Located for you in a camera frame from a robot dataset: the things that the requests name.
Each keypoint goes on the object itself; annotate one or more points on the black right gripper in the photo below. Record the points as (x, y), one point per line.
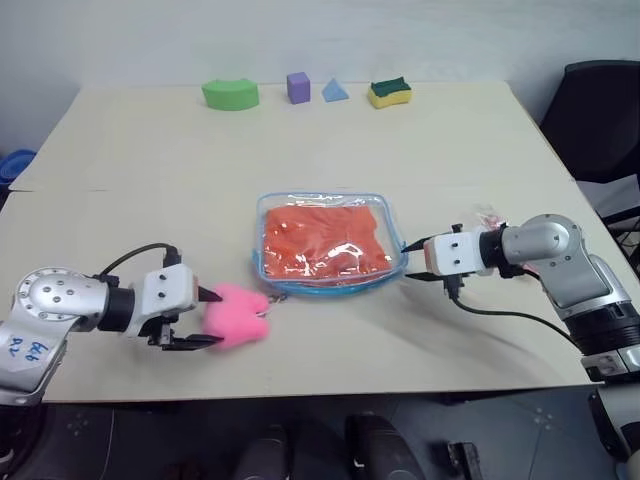
(456, 284)

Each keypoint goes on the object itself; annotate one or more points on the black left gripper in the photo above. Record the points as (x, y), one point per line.
(160, 332)

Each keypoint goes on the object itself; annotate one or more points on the pink plush charm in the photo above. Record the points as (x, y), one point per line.
(237, 315)

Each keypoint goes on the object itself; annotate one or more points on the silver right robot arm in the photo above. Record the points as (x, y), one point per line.
(575, 270)

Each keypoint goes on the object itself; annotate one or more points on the clear plastic zip pouch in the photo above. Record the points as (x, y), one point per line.
(395, 235)

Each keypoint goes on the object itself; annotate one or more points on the orange cloth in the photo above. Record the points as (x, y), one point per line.
(320, 240)

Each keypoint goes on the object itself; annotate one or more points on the small clear red-printed packet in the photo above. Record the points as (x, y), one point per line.
(490, 216)

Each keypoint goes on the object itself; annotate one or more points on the yellow green sponge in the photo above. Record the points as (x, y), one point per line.
(390, 95)

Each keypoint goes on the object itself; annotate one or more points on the blue foam pyramid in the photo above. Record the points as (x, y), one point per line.
(334, 92)

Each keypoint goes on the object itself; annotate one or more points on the small black block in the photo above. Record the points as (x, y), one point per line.
(461, 460)

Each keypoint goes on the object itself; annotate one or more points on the purple foam cube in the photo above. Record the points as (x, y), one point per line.
(298, 89)

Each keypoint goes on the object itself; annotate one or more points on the black office chair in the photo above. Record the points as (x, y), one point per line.
(595, 125)

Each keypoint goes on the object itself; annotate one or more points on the green foam arch block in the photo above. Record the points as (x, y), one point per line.
(230, 94)

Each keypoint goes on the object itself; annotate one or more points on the blue plastic container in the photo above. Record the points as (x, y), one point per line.
(15, 167)

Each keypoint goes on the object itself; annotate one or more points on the white black robot body shell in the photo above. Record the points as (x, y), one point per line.
(622, 415)

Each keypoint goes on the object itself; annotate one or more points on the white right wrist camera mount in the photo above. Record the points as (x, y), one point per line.
(457, 252)

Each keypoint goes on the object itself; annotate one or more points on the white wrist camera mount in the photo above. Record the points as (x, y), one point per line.
(457, 252)
(167, 290)

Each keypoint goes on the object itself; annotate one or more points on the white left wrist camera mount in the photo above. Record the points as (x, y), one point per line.
(167, 290)

